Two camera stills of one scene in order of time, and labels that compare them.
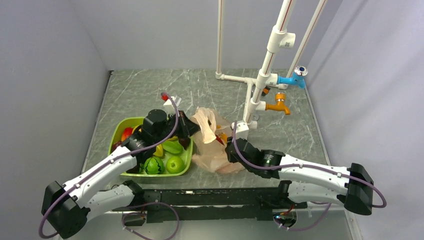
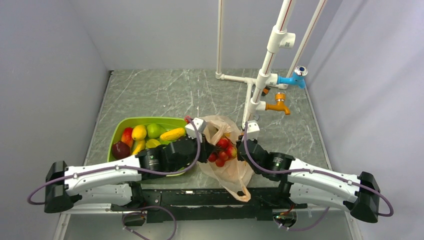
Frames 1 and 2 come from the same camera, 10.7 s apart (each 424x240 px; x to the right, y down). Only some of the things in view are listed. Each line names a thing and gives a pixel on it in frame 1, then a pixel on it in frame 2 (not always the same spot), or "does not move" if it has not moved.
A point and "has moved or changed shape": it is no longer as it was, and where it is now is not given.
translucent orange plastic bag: (209, 143) has moved or changed shape
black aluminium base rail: (255, 203) does not move
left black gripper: (187, 127) to (207, 148)
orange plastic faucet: (280, 105) does not move
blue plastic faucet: (297, 78) does not move
